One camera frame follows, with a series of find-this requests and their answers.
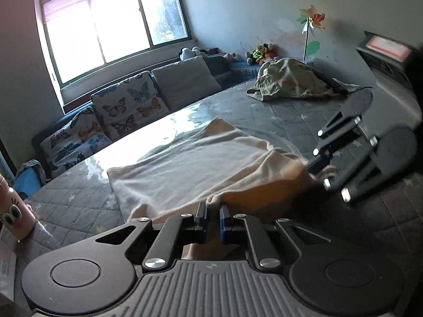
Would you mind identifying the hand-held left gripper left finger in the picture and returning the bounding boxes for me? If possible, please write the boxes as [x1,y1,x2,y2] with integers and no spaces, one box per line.
[94,201,209,271]

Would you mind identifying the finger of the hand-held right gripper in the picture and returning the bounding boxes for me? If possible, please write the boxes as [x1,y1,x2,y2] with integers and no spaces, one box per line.
[322,135,384,204]
[306,107,362,175]

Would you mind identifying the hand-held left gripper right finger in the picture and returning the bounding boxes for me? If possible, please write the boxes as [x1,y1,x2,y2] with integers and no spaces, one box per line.
[218,204,332,269]

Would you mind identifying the cream sweatshirt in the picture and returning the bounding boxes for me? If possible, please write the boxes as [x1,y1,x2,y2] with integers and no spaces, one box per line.
[107,117,338,261]

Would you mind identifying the khaki patterned garment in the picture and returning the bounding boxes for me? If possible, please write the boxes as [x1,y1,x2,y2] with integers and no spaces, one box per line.
[246,58,347,102]

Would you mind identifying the black box with red label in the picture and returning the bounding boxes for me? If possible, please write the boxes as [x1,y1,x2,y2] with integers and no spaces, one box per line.
[356,30,415,88]

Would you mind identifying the brown teddy bear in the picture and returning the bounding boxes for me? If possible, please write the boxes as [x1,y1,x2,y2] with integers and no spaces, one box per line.
[258,42,277,65]

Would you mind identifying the green plush toy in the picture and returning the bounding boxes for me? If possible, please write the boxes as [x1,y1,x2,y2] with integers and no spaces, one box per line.
[245,49,262,66]

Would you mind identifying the colourful paper pinwheel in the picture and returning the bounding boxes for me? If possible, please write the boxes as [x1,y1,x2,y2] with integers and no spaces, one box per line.
[296,5,327,62]

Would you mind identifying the dark blue sofa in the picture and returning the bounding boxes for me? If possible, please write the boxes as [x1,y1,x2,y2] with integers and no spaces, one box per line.
[31,54,265,179]

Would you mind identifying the butterfly print cushion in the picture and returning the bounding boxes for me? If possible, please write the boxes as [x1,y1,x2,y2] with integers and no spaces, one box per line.
[90,71,170,140]
[40,107,113,172]

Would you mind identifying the plain grey cushion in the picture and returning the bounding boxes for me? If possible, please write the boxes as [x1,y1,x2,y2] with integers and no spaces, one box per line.
[151,55,223,111]

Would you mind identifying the white plush toy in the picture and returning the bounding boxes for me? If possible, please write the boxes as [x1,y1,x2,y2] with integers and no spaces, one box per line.
[180,46,203,61]

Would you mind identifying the blue chair with grey cloth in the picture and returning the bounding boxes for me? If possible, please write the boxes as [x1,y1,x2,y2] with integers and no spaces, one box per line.
[15,159,46,203]

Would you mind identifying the pink bottle with cartoon eyes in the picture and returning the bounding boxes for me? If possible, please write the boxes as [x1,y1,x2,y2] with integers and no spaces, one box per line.
[0,176,38,241]

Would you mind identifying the pink and white tissue box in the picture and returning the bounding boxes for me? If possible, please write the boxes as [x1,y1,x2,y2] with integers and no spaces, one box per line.
[0,237,18,304]

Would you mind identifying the large window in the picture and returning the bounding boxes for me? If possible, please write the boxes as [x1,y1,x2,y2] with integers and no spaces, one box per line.
[40,0,196,88]

